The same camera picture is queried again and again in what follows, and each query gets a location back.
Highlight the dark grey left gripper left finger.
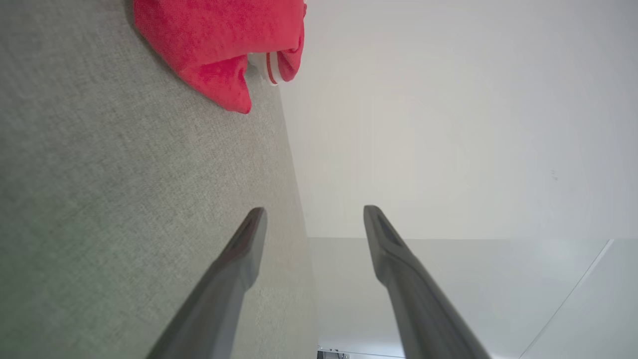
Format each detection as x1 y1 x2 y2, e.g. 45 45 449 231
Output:
147 207 268 359

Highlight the grey fabric sofa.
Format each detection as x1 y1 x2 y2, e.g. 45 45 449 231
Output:
0 0 319 359

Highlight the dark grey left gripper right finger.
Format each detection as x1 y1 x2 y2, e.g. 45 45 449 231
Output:
363 205 492 359

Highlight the red shirt with white sleeves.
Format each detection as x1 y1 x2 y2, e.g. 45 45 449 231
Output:
133 0 308 114

